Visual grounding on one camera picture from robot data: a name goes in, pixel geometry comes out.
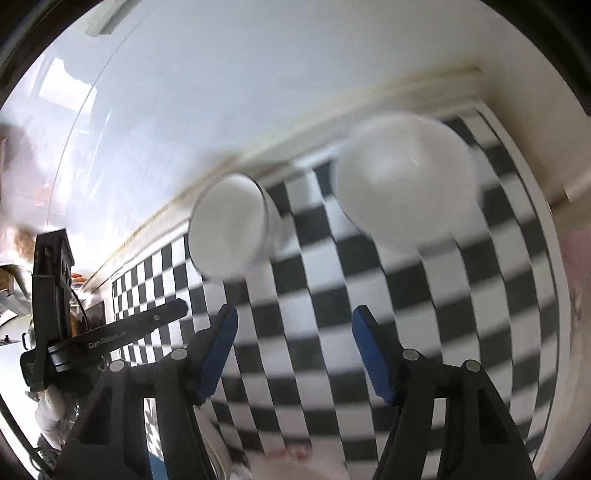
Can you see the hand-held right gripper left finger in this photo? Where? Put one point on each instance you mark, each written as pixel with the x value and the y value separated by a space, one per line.
pixel 217 355

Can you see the black and white checkered mat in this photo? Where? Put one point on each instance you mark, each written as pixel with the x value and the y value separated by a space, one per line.
pixel 323 350

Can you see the white bowl with dark rim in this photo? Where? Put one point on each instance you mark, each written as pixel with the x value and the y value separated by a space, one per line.
pixel 228 226

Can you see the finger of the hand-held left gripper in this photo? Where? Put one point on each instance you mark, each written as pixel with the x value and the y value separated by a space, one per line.
pixel 164 314

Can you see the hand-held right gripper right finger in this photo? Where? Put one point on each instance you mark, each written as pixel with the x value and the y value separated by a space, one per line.
pixel 374 355

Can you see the plain white bowl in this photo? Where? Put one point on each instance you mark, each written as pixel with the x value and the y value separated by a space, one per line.
pixel 406 180

